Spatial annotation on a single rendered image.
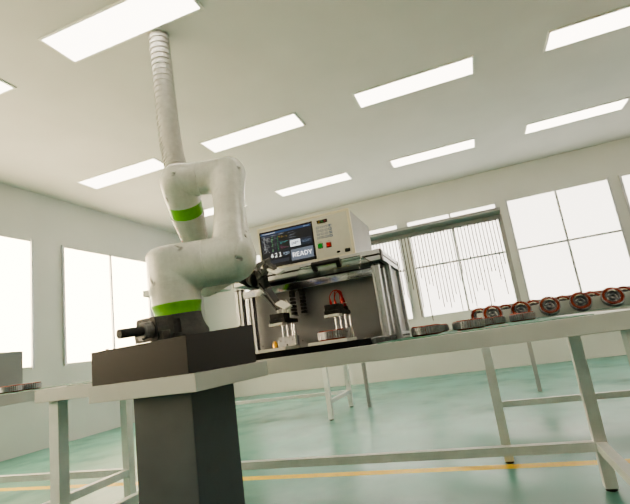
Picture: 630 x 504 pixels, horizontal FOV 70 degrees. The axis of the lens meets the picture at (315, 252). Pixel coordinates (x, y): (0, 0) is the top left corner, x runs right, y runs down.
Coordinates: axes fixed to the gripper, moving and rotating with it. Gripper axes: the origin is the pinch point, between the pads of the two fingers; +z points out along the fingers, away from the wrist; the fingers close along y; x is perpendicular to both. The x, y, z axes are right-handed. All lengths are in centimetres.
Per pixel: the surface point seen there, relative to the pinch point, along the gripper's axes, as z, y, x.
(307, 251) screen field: -27.7, -3.6, 31.4
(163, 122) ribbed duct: -214, 52, 54
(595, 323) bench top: 81, -8, 46
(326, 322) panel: -21, -36, 29
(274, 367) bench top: 7.0, -21.0, -13.9
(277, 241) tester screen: -41.2, 0.7, 25.7
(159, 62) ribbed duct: -236, 94, 72
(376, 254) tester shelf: 0.0, -4.8, 45.4
